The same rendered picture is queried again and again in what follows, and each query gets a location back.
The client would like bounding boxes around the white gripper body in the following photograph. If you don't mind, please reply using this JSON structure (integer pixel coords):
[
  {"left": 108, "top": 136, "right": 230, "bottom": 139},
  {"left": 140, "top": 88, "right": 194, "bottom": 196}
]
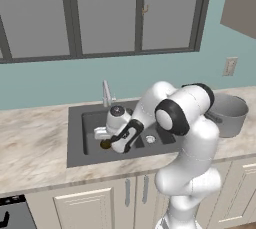
[{"left": 92, "top": 126, "right": 110, "bottom": 141}]

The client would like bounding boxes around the dark brown avocado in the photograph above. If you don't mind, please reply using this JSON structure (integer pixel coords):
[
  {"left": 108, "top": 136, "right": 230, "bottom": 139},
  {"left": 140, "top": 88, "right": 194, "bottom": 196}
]
[{"left": 100, "top": 138, "right": 113, "bottom": 150}]

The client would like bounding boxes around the dark grey sink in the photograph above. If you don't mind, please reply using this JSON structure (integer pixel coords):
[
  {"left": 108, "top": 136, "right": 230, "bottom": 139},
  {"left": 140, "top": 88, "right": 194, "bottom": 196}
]
[{"left": 66, "top": 99, "right": 188, "bottom": 169}]

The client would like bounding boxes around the silver sink drain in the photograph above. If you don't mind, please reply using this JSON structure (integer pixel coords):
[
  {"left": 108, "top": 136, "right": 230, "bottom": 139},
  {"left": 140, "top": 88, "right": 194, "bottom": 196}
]
[{"left": 145, "top": 134, "right": 157, "bottom": 144}]

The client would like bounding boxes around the grey metal pot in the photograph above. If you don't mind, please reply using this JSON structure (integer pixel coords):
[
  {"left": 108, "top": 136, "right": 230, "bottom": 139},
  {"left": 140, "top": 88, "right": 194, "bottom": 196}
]
[{"left": 203, "top": 92, "right": 250, "bottom": 139}]

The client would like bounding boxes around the silver tap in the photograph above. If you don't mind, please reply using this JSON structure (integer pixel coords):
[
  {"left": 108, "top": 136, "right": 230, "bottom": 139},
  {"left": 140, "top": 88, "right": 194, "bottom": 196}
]
[{"left": 101, "top": 79, "right": 117, "bottom": 108}]

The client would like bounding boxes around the wide cream cupboard door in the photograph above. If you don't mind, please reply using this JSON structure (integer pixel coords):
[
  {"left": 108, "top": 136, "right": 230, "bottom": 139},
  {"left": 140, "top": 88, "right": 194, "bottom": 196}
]
[{"left": 24, "top": 176, "right": 137, "bottom": 229}]

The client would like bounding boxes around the narrow cream cupboard door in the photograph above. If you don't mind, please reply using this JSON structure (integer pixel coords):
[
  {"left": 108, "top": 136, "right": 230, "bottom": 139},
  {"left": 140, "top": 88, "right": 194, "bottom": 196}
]
[{"left": 134, "top": 172, "right": 172, "bottom": 229}]

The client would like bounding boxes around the black and grey dishwasher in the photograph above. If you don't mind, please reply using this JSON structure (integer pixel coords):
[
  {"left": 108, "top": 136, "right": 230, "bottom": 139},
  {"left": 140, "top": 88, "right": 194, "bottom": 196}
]
[{"left": 0, "top": 194, "right": 38, "bottom": 229}]

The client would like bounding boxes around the grey framed window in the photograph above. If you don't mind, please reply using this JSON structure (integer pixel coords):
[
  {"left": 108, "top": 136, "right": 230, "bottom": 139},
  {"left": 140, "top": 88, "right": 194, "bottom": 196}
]
[{"left": 0, "top": 0, "right": 215, "bottom": 65}]

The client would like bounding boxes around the silver cupboard handle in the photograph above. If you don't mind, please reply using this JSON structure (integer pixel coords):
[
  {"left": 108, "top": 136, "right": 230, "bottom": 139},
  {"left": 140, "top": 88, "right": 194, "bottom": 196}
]
[
  {"left": 142, "top": 174, "right": 150, "bottom": 205},
  {"left": 124, "top": 178, "right": 132, "bottom": 208}
]

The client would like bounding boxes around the beige wall socket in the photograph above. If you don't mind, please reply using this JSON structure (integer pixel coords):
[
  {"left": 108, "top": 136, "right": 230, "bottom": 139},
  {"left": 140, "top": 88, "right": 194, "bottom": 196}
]
[{"left": 222, "top": 56, "right": 239, "bottom": 77}]

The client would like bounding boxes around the brown wall cupboard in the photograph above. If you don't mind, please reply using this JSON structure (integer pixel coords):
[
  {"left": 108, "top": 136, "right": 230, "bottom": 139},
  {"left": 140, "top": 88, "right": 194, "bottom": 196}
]
[{"left": 219, "top": 0, "right": 256, "bottom": 39}]

